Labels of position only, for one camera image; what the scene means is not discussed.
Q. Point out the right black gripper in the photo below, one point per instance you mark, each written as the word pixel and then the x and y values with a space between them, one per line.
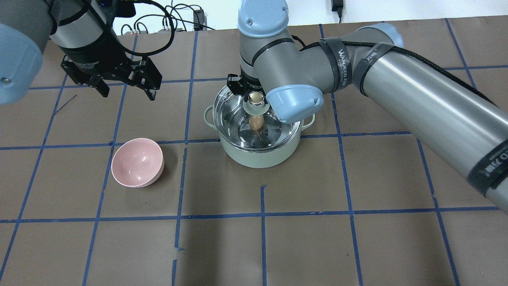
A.
pixel 234 84

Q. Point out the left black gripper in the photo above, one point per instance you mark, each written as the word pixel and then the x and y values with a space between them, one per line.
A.
pixel 96 54

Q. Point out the brown egg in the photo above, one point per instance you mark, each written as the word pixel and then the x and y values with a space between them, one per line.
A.
pixel 256 122

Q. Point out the glass pot lid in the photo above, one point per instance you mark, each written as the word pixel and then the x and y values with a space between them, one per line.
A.
pixel 248 127

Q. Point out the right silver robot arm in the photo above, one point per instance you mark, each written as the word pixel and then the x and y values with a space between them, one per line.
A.
pixel 460 124

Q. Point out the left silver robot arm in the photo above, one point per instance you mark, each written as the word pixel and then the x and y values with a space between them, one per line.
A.
pixel 82 29

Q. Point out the pale green electric pot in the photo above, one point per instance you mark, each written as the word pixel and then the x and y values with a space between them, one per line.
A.
pixel 263 159

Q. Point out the pink bowl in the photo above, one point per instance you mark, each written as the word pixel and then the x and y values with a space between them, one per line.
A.
pixel 137 163

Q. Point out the black power adapter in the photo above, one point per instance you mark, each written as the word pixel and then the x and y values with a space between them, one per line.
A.
pixel 337 6

